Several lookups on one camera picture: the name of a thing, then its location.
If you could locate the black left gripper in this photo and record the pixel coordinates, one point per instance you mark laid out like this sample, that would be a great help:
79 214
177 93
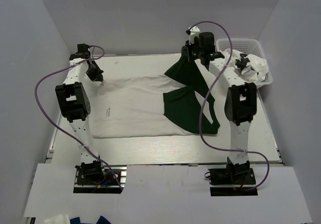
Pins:
98 76

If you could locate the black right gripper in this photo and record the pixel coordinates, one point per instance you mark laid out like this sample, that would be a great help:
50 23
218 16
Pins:
188 47

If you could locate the white t shirt black print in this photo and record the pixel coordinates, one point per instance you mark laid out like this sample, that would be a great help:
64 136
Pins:
249 67

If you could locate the white green Charlie Brown shirt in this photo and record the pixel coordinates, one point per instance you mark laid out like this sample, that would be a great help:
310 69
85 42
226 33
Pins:
150 99

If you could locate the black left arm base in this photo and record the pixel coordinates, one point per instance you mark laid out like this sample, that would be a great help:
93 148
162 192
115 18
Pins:
96 178

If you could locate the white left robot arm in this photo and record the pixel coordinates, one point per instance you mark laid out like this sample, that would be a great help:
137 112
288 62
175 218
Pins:
75 104

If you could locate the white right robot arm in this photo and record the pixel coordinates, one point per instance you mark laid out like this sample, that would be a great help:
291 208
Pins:
241 101

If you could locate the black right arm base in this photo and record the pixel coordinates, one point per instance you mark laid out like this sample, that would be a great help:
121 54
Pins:
222 185

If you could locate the white plastic basket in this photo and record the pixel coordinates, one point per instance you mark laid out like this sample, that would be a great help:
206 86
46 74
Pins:
247 46

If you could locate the blue cloth at bottom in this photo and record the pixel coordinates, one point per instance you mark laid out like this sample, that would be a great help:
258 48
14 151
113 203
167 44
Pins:
97 220

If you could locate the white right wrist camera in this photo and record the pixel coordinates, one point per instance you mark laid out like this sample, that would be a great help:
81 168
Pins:
193 32

